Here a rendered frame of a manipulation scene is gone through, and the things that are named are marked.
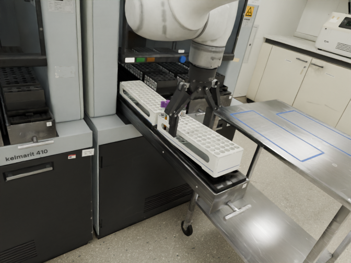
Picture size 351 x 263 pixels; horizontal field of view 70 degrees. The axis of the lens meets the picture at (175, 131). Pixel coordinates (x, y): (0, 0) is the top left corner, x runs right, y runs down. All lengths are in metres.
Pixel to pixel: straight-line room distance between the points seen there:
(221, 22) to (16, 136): 0.69
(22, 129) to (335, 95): 2.74
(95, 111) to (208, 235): 1.00
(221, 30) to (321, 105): 2.51
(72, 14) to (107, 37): 0.13
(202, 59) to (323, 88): 2.47
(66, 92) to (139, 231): 0.92
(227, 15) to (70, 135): 0.65
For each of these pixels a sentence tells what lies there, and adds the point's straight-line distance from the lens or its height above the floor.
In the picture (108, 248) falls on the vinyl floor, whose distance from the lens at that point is 1.51.
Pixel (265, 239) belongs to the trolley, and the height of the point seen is 0.28.
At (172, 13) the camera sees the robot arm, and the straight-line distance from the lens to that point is 0.51.
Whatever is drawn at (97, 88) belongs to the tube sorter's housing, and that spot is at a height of 0.86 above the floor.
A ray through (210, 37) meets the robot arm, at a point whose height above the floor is 1.15.
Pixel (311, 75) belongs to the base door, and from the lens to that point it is 3.10.
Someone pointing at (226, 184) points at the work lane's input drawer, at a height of 0.82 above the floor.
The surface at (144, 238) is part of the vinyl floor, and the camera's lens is 1.54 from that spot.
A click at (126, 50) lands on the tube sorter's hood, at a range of 0.99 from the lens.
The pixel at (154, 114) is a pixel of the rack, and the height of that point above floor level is 0.86.
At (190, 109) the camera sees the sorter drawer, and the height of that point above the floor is 0.76.
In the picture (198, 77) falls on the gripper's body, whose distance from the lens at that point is 0.68.
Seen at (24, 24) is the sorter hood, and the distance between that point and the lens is 0.89.
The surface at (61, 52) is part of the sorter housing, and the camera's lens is 0.94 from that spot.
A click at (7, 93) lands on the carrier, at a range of 0.95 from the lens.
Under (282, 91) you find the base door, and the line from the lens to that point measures 3.27.
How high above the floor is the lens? 1.25
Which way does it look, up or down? 30 degrees down
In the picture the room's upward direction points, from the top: 10 degrees clockwise
